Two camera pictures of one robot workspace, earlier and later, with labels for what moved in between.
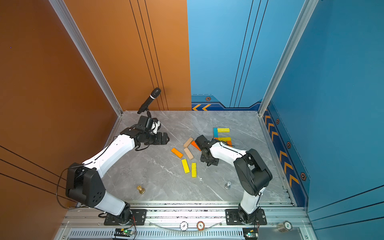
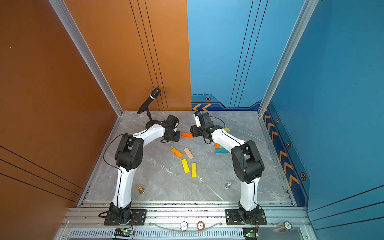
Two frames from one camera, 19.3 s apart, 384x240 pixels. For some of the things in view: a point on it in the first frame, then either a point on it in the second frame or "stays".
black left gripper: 160,141 -> 177,139
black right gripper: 202,159 -> 194,131
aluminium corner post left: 87,52 stays
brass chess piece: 141,190 stays
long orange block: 193,143 -> 187,135
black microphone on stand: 155,92 stays
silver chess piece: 227,185 stays
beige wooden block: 188,153 stays
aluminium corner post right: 305,15 stays
